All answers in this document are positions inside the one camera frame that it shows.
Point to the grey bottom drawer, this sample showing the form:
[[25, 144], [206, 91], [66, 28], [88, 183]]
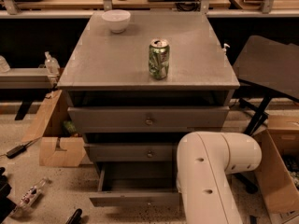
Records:
[[136, 183]]

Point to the grey drawer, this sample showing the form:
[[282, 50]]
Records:
[[136, 183], [147, 119], [131, 151]]

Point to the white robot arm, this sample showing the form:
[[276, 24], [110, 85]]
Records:
[[204, 159]]

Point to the grey drawer cabinet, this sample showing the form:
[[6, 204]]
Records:
[[112, 70]]

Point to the grey middle drawer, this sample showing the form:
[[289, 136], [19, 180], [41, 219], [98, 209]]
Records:
[[131, 151]]

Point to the grey top drawer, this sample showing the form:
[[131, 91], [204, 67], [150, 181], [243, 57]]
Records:
[[147, 119]]

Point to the open cardboard box left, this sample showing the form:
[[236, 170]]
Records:
[[56, 148]]

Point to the open cardboard box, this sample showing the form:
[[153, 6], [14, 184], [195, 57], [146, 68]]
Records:
[[56, 148], [280, 195]]

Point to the open cardboard box right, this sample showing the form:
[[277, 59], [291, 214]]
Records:
[[280, 195]]

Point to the green soda can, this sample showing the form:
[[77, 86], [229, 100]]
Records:
[[159, 52]]

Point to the white ceramic bowl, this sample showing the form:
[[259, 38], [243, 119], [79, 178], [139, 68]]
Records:
[[116, 20]]

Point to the small white pump bottle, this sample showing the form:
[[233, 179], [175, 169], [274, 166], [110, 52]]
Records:
[[225, 48]]

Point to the clear bottle on shelf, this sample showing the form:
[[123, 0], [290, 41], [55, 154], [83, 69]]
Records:
[[52, 64]]

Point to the black folding table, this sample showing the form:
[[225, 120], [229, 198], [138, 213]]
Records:
[[266, 69]]

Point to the low grey shelf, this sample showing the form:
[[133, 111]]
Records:
[[27, 78]]

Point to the black object bottom edge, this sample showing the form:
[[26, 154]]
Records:
[[75, 218]]

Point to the black power adapter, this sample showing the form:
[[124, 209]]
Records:
[[15, 151]]

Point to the clear bottle on floor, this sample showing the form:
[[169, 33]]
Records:
[[30, 197]]

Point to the clear container far left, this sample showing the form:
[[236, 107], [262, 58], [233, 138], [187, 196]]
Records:
[[4, 66]]

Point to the black equipment left edge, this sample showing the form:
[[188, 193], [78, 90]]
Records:
[[6, 205]]

